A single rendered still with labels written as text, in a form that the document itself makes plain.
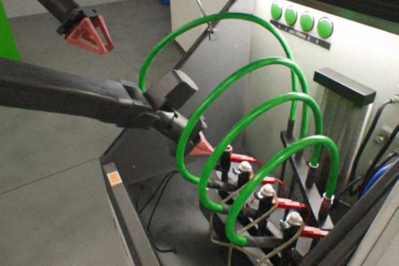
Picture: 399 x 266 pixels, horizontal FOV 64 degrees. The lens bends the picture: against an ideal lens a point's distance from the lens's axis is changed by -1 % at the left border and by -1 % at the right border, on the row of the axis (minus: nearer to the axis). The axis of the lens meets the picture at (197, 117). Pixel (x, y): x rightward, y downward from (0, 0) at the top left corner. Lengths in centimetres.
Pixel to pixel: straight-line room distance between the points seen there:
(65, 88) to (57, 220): 182
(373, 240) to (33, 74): 53
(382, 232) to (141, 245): 52
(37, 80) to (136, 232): 50
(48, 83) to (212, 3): 312
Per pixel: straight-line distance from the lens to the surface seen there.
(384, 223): 53
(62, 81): 49
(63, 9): 77
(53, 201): 240
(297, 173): 79
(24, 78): 46
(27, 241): 224
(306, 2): 83
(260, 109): 52
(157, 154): 110
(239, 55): 107
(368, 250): 56
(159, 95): 62
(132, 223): 87
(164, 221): 102
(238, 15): 70
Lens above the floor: 161
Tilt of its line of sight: 33 degrees down
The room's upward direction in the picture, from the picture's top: 1 degrees counter-clockwise
